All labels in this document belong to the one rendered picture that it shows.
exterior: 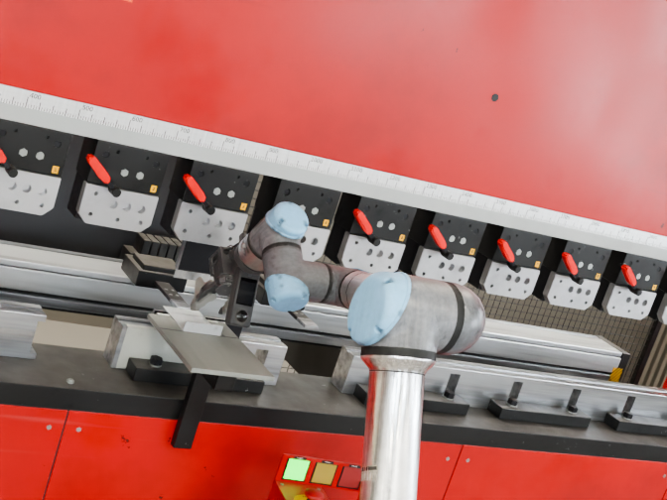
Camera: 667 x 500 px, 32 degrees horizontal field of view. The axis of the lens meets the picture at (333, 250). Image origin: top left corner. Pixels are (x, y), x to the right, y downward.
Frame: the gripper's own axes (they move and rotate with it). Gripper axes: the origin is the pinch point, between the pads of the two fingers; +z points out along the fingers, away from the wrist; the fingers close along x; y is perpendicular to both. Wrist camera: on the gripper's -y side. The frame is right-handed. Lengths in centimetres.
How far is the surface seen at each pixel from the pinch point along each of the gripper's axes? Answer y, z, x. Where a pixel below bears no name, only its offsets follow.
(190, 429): -20.5, 12.6, 0.0
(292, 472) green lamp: -31.2, 5.9, -18.7
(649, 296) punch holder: 16, -12, -123
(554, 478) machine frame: -23, 19, -104
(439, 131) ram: 34, -32, -44
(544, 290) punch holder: 15, -7, -90
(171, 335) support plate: -5.8, 1.5, 8.1
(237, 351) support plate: -8.9, -1.1, -5.1
